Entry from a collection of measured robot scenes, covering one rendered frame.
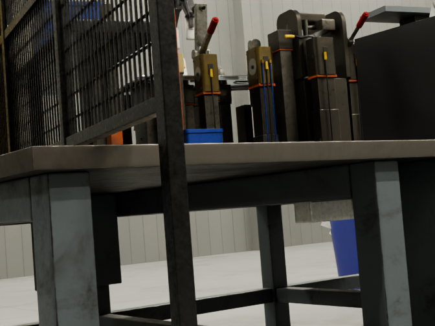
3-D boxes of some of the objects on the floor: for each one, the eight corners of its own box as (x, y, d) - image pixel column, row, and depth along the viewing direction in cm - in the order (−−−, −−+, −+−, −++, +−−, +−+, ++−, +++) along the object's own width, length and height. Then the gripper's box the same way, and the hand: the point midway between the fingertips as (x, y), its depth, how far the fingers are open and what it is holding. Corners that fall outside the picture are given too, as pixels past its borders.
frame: (401, 312, 405) (389, 180, 409) (762, 340, 274) (740, 145, 278) (-154, 422, 256) (-164, 213, 260) (60, 596, 125) (33, 171, 129)
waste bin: (336, 293, 514) (328, 205, 517) (318, 287, 558) (311, 206, 561) (408, 286, 520) (401, 200, 524) (384, 281, 565) (378, 201, 568)
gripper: (203, -32, 256) (209, 35, 255) (175, -10, 279) (179, 52, 278) (181, -33, 253) (187, 35, 252) (154, -11, 276) (158, 52, 275)
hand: (182, 41), depth 265 cm, fingers open, 13 cm apart
